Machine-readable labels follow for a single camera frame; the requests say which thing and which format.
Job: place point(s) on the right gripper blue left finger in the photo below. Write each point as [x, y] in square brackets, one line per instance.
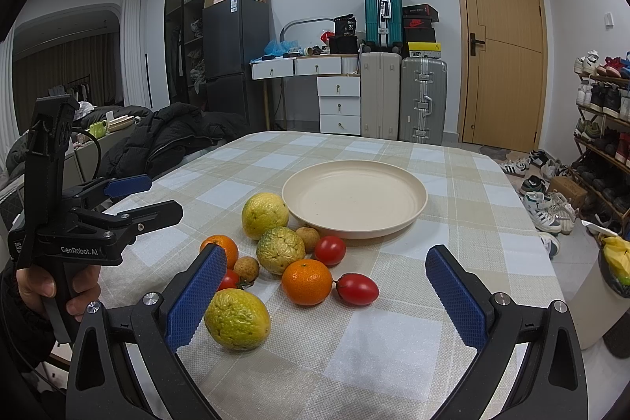
[102, 380]

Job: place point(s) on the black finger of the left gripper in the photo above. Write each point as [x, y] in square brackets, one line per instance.
[147, 215]

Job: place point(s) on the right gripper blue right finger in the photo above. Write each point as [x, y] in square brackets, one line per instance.
[550, 383]

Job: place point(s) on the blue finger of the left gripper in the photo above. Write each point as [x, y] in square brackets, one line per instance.
[125, 186]

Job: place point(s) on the small orange mandarin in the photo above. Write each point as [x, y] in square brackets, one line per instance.
[227, 244]

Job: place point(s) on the small red cherry tomato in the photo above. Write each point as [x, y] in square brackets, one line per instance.
[231, 280]

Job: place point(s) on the large yellow guava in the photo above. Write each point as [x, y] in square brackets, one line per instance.
[237, 320]

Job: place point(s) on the brown longan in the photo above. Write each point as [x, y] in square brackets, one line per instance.
[309, 236]
[247, 269]

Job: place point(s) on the yellow-green guava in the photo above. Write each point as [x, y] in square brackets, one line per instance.
[261, 212]

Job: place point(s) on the wrinkled green guava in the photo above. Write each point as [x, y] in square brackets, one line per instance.
[278, 248]

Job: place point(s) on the oblong red tomato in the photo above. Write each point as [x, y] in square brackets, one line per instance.
[356, 289]

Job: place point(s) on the large orange mandarin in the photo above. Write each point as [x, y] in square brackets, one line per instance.
[307, 282]

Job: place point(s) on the round red tomato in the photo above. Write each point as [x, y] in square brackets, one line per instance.
[330, 250]

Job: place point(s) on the person's left hand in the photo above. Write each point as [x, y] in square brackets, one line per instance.
[35, 284]

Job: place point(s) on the black jacket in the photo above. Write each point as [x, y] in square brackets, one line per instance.
[162, 139]

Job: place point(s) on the checkered beige tablecloth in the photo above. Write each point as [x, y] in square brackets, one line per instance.
[398, 358]

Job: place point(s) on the banana bunch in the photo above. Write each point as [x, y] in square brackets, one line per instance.
[615, 251]

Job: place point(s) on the black refrigerator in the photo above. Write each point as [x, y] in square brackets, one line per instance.
[235, 32]

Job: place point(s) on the wooden shoe rack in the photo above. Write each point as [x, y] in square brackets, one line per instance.
[602, 138]

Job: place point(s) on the dark wardrobe shelf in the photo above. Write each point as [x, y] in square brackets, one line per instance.
[184, 52]

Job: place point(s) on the cream round plate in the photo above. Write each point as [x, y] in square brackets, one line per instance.
[355, 199]

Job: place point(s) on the white drawer desk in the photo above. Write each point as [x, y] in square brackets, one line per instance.
[316, 93]

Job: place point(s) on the beige suitcase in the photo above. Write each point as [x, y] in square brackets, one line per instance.
[380, 84]

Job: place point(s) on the silver grey suitcase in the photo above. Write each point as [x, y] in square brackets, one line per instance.
[423, 97]

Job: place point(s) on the wooden door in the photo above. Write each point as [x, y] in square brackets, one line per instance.
[504, 58]

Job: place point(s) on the teal suitcase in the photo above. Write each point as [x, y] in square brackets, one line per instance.
[383, 25]

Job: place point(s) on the stacked shoe boxes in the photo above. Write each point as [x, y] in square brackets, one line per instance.
[418, 25]

